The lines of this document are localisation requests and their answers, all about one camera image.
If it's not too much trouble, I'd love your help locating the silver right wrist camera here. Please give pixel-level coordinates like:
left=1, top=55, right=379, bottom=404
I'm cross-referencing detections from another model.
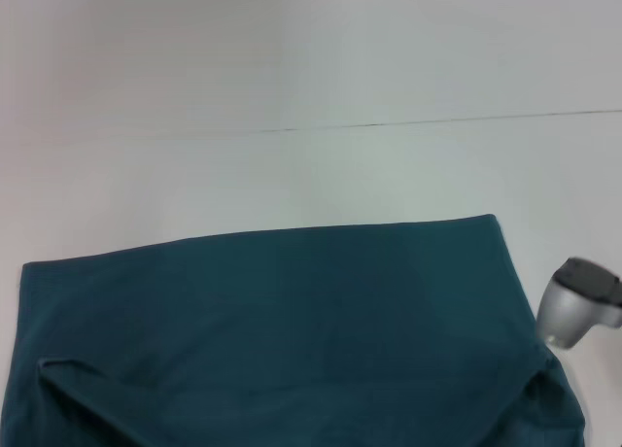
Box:
left=536, top=257, right=622, bottom=350

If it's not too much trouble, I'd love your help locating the blue teal t-shirt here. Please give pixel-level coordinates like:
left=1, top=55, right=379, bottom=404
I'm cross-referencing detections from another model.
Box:
left=0, top=213, right=588, bottom=447

